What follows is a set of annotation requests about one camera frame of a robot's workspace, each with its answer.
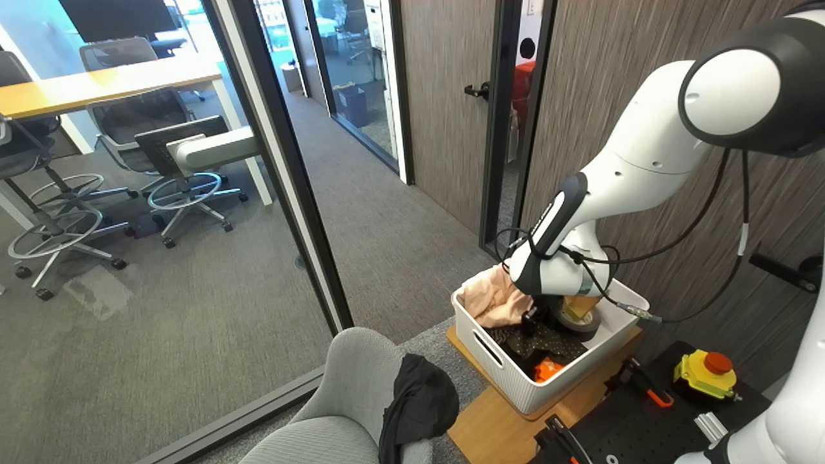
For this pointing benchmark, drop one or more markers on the black office chair near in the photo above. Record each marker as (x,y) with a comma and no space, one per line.
(138,135)

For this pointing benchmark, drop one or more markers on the dark green patterned sock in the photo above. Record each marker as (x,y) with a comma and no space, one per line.
(532,344)

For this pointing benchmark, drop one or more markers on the grey upholstered chair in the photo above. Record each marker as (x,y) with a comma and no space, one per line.
(343,417)

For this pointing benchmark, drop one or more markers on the orange handled tool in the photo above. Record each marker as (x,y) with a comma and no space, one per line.
(647,385)

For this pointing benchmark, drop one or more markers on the peach pink cloth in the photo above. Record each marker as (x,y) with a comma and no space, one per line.
(492,301)

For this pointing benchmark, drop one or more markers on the black door handle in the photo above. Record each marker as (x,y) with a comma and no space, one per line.
(477,92)

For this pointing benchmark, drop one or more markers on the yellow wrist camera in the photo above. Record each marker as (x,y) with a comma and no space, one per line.
(581,306)

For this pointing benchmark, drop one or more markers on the white plastic storage bin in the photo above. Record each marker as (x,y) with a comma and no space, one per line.
(620,310)

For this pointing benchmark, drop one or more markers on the wooden office table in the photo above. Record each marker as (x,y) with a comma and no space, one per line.
(68,94)

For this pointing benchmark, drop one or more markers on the black mat with tools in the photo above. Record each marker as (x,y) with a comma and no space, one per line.
(628,429)

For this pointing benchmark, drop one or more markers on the yellow emergency stop button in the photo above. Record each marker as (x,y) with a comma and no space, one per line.
(708,372)

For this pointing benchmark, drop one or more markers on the grey tape roll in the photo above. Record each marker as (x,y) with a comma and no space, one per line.
(584,328)

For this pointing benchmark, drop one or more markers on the black office chair left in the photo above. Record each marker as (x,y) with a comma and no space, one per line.
(64,216)

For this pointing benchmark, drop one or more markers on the black cloth on chair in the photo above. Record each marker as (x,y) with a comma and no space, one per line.
(423,405)

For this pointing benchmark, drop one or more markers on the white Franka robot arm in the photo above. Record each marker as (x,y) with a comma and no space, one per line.
(759,92)

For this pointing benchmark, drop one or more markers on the orange object in bin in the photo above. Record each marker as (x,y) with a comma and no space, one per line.
(545,371)

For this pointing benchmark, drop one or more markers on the black office chair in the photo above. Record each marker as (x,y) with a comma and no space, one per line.
(138,135)
(64,216)

